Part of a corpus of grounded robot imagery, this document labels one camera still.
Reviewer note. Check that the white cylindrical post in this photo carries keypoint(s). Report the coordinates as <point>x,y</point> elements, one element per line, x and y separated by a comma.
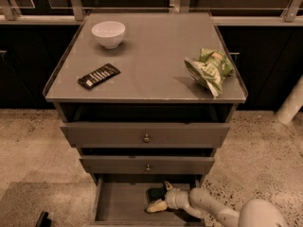
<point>292,104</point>

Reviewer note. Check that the metal railing with glass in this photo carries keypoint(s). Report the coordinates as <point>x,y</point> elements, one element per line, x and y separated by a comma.
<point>94,3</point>

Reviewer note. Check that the black snack bar wrapper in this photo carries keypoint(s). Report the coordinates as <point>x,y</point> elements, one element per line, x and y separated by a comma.
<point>96,77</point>

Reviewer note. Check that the grey drawer cabinet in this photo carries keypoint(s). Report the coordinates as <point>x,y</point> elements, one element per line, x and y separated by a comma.
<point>153,86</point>

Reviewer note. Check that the green chip bag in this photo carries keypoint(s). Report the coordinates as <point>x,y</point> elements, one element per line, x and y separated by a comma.
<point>210,70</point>

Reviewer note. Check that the middle grey drawer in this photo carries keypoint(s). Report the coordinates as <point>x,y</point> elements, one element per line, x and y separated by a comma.
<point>147,164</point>

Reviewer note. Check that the green yellow sponge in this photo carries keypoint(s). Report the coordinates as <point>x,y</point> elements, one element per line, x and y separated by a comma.
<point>156,193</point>

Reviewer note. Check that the bottom grey drawer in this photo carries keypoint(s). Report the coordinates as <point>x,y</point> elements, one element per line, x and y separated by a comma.
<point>121,201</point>

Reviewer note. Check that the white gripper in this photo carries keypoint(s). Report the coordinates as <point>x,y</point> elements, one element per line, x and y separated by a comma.
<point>173,197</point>

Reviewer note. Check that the top grey drawer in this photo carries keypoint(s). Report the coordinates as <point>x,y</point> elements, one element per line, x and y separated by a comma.
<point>144,135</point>

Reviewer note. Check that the white ceramic bowl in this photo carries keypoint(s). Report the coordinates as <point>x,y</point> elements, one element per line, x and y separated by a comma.
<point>109,34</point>

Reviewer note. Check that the black object on floor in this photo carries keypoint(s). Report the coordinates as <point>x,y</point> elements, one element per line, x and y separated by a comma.
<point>43,220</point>

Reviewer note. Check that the grey drawer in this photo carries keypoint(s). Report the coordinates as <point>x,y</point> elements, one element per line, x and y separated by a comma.
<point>144,135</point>
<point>121,201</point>
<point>147,164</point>

